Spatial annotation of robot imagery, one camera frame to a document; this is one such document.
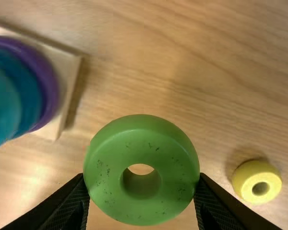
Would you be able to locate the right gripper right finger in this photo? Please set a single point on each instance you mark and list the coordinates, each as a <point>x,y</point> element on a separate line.
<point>220,210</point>

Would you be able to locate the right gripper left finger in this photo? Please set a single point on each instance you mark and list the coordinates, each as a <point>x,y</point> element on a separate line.
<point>62,208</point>

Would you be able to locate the wooden peg base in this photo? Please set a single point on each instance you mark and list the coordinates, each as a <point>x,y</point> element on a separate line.
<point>67,79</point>

